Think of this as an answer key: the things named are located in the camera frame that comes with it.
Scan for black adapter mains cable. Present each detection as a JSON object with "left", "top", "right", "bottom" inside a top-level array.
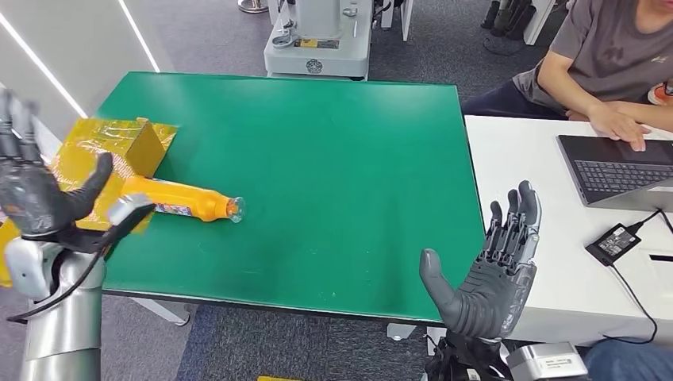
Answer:
[{"left": 602, "top": 263, "right": 660, "bottom": 347}]

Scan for black adapter-to-laptop cable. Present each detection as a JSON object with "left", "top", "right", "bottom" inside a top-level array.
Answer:
[{"left": 627, "top": 208, "right": 673, "bottom": 234}]

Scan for yellow film-wrapped cardboard box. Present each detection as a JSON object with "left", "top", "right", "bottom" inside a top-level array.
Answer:
[{"left": 0, "top": 116, "right": 179, "bottom": 289}]

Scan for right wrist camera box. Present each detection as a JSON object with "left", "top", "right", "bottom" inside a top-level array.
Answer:
[{"left": 106, "top": 193, "right": 156, "bottom": 249}]

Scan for white table leg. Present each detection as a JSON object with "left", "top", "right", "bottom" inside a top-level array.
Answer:
[{"left": 130, "top": 297, "right": 192, "bottom": 328}]

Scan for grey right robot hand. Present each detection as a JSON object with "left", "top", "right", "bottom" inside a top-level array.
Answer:
[{"left": 0, "top": 89, "right": 114, "bottom": 239}]

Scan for orange detergent bottle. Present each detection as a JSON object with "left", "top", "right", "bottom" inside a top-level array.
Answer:
[{"left": 121, "top": 175, "right": 247, "bottom": 225}]

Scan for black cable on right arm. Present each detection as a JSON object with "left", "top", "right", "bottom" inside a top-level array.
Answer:
[{"left": 6, "top": 245, "right": 107, "bottom": 323}]

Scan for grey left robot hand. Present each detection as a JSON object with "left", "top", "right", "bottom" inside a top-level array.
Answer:
[{"left": 418, "top": 180, "right": 543, "bottom": 342}]

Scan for white machine base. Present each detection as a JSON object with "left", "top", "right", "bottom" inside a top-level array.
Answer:
[{"left": 263, "top": 0, "right": 375, "bottom": 82}]

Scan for white table foot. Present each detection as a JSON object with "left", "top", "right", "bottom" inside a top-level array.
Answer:
[{"left": 386, "top": 323, "right": 417, "bottom": 342}]

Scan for black power adapter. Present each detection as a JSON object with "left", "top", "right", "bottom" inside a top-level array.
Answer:
[{"left": 585, "top": 223, "right": 643, "bottom": 267}]

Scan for white upright panel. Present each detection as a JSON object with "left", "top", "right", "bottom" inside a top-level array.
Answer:
[{"left": 379, "top": 0, "right": 415, "bottom": 43}]

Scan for white cabinet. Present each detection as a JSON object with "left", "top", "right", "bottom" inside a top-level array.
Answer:
[{"left": 523, "top": 0, "right": 559, "bottom": 47}]

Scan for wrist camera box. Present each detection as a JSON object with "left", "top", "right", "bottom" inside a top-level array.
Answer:
[
  {"left": 506, "top": 341, "right": 589, "bottom": 381},
  {"left": 106, "top": 193, "right": 156, "bottom": 249}
]

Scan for person's leg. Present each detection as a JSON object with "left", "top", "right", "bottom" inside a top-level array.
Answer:
[{"left": 583, "top": 339, "right": 673, "bottom": 381}]

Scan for person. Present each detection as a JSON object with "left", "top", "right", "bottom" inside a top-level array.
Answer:
[{"left": 461, "top": 0, "right": 673, "bottom": 153}]

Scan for dark grey laptop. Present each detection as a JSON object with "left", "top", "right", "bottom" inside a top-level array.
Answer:
[{"left": 557, "top": 134, "right": 673, "bottom": 213}]

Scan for black items on floor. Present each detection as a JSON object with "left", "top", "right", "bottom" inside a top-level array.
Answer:
[{"left": 479, "top": 0, "right": 538, "bottom": 42}]

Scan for person's hand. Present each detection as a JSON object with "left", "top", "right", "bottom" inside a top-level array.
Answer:
[{"left": 586, "top": 102, "right": 653, "bottom": 153}]

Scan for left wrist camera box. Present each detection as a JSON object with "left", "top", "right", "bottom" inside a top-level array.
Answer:
[{"left": 506, "top": 341, "right": 589, "bottom": 381}]

